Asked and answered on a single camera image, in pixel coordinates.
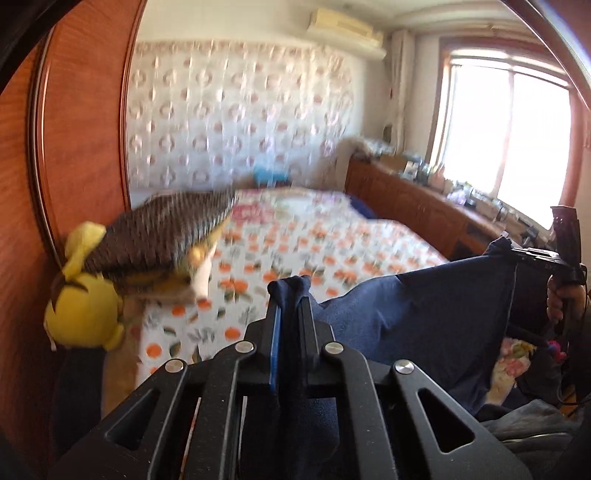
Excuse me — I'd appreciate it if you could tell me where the window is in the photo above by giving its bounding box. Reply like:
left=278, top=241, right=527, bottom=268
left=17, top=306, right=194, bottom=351
left=434, top=37, right=583, bottom=232

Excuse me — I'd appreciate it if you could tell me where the cardboard box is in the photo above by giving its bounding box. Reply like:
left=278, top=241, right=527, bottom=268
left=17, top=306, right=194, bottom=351
left=379, top=154, right=410, bottom=174

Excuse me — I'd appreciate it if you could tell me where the orange fruit print bed sheet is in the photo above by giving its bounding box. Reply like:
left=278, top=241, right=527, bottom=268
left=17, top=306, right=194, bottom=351
left=105, top=189, right=451, bottom=403

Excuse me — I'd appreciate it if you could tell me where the teal cloth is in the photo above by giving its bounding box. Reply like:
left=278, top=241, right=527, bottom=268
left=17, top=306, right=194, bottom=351
left=253, top=167, right=289, bottom=188

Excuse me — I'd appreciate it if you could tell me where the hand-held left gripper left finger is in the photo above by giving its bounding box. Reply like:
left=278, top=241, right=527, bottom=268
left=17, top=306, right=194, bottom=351
left=51, top=287, right=283, bottom=480

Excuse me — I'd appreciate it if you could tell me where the stack of folded cloths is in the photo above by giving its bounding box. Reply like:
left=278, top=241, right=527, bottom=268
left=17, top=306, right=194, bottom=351
left=351, top=136, right=385, bottom=160

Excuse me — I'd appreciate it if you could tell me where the pink floral cloth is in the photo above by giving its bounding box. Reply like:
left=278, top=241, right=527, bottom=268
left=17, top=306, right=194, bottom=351
left=488, top=336, right=537, bottom=408

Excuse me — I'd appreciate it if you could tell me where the floral blanket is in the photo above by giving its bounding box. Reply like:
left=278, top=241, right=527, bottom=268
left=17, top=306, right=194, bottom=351
left=231, top=188, right=352, bottom=223

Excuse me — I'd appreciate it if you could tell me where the circle-patterned sheer curtain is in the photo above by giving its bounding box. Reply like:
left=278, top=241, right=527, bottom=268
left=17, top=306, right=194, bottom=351
left=124, top=41, right=357, bottom=191

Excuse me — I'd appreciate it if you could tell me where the white air conditioner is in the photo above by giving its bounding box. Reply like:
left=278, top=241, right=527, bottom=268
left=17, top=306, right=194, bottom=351
left=307, top=8, right=387, bottom=61

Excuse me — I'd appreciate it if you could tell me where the wooden slatted wardrobe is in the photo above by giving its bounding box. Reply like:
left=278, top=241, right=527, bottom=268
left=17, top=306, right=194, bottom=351
left=0, top=0, right=148, bottom=462

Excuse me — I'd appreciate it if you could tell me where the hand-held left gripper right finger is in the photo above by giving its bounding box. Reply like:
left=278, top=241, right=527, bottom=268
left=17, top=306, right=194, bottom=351
left=298, top=288, right=536, bottom=480

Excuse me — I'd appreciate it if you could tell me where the grey cloth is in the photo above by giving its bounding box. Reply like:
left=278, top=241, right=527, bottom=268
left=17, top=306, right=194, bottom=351
left=479, top=399, right=579, bottom=480

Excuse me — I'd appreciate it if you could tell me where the navy blanket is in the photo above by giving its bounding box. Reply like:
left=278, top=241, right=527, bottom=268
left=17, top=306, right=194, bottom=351
left=348, top=196, right=385, bottom=220

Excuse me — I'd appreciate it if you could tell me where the white tied window curtain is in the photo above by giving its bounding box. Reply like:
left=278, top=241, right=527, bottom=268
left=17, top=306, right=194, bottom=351
left=388, top=30, right=417, bottom=154

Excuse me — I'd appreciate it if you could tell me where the person's right hand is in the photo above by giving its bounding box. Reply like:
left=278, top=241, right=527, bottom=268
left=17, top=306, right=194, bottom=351
left=546, top=274, right=586, bottom=326

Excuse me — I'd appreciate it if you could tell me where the dark ring-patterned folded cloth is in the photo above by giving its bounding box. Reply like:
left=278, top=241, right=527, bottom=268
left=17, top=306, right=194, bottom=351
left=81, top=188, right=241, bottom=278

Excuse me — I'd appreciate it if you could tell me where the yellow plush toy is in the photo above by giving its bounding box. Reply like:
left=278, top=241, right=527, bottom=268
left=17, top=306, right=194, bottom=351
left=44, top=222, right=125, bottom=352

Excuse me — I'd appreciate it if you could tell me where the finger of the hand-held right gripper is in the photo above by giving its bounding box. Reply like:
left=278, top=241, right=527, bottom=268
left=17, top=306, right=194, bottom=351
left=501, top=233, right=522, bottom=269

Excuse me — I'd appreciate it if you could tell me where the long wooden cabinet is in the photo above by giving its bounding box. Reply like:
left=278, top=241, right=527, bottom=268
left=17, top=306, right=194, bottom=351
left=345, top=154, right=555, bottom=265

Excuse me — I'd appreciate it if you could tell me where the navy printed t-shirt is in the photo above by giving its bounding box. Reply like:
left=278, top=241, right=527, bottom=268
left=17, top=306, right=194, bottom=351
left=267, top=237, right=561, bottom=480

